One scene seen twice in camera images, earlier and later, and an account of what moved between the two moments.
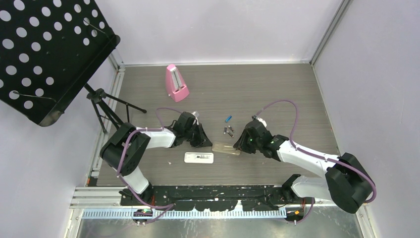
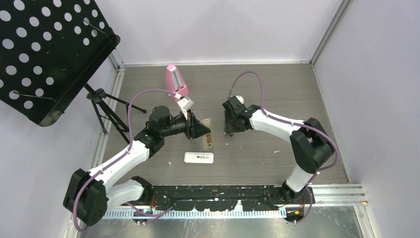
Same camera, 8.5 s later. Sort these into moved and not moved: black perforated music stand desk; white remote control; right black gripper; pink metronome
Moved: right black gripper
Not moved: pink metronome; black perforated music stand desk; white remote control
